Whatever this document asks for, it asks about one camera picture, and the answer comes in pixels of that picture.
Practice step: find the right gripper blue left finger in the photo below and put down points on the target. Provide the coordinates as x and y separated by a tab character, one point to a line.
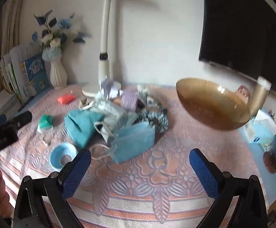
74	171

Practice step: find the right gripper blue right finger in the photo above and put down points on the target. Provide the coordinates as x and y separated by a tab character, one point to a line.
202	168

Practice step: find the green clay bag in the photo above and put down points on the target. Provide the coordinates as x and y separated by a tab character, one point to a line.
45	123

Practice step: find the blue tape roll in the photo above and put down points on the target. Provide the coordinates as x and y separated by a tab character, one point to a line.
62	154

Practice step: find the red clay bag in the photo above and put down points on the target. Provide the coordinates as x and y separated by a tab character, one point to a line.
66	98

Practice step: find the teal knit cloth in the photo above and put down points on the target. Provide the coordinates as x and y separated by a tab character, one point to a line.
80	126

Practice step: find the blue face mask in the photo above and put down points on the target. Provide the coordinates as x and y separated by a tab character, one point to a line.
125	143

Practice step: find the black white scrunchie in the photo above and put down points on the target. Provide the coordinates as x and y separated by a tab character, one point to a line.
156	117

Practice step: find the white wet wipes pack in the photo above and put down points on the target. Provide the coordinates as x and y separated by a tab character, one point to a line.
114	117

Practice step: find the white paper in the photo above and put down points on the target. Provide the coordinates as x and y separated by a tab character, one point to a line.
111	89

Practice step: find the person's left hand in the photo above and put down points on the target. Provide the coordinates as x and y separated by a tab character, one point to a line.
5	206

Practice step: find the stack of books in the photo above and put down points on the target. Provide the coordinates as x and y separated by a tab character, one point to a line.
24	71

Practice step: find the pink patterned tablecloth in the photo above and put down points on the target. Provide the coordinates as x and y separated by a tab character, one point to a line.
156	189

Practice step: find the white ribbed vase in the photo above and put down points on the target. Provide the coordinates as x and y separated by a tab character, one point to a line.
58	75

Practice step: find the brown round object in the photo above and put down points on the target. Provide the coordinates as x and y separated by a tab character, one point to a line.
269	162

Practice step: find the amber glass bowl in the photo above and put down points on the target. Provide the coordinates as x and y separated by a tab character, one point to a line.
212	104

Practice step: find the blue tissue pack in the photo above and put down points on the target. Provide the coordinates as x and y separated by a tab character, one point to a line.
260	130

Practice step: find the white desk lamp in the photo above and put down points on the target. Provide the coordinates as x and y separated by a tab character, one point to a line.
91	89

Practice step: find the beige curtain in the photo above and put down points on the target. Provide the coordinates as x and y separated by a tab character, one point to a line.
2	35

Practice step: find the blue white artificial flowers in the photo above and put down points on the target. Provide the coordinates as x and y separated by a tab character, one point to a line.
55	35

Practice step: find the pencil cup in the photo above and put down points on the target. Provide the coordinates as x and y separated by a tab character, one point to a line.
272	114

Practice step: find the pink small handbag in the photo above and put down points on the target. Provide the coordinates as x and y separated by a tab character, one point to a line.
243	93

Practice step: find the gold thermos bottle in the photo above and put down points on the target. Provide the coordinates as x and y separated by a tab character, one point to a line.
259	95

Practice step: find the purple tissue pack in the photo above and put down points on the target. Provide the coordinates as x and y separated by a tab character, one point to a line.
129	100

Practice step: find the black wall television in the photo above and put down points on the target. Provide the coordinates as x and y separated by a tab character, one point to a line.
241	35

